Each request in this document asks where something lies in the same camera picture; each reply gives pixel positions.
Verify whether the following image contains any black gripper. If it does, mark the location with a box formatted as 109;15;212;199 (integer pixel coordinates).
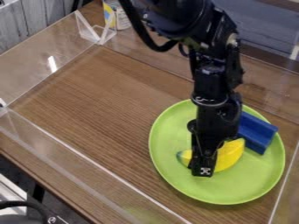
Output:
186;93;242;178

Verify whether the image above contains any yellow toy banana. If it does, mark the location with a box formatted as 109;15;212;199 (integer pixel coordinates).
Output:
176;138;245;172

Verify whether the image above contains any blue stepped block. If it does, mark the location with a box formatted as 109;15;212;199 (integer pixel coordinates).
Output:
237;112;277;155

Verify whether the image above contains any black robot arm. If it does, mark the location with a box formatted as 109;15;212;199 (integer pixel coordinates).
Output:
144;0;244;177

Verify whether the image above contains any green round plate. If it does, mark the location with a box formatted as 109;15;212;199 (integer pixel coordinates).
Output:
148;100;285;205

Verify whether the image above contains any white labelled canister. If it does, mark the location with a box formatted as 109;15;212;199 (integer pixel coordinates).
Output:
102;0;130;31

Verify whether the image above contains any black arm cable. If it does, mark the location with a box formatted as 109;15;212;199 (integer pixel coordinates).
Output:
116;0;181;53

